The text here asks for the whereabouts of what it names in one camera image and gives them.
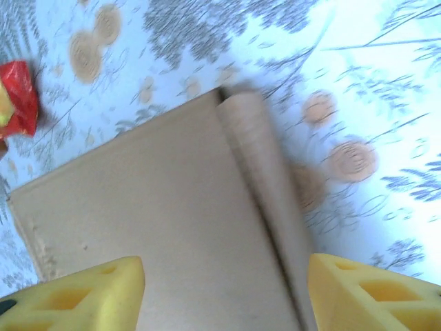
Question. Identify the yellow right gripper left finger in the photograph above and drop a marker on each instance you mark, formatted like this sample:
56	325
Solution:
86	296

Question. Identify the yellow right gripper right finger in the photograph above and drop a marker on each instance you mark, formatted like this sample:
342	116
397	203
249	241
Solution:
361	303

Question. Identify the brown cardboard paper box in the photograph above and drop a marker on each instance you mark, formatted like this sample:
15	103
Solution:
155	189

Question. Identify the floral patterned table cover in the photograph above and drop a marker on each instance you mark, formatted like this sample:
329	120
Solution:
379	103

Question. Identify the red snack packet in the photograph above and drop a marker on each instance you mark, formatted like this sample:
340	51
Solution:
20	100

